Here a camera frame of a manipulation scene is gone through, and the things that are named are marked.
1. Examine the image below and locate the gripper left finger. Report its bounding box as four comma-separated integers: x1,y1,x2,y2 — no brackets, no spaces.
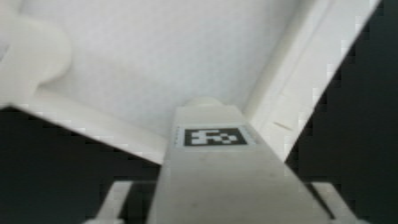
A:
77,179,161,224

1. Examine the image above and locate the white desk top panel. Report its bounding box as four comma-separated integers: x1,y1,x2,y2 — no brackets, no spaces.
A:
0,0,303,162

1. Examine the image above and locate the white desk leg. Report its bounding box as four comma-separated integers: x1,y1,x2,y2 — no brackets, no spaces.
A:
147,97,330,224
0,8,72,107

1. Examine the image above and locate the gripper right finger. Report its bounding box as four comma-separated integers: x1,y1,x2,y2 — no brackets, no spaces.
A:
308,182,371,224

